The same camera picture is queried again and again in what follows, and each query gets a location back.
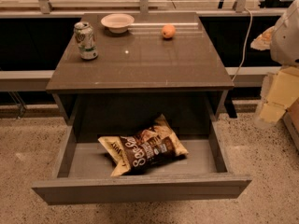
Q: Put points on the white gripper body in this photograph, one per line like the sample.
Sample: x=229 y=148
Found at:
x=286 y=42

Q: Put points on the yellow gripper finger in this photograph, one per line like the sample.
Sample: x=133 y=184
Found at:
x=279 y=92
x=263 y=40

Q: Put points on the open grey drawer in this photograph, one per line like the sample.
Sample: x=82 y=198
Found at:
x=83 y=168

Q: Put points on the brown chip bag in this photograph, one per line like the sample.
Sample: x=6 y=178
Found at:
x=136 y=153

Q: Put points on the orange fruit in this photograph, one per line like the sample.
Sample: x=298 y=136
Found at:
x=168 y=31

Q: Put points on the green soda can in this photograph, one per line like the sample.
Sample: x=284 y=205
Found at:
x=84 y=35

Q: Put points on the white bowl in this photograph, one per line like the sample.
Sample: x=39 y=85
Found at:
x=117 y=23

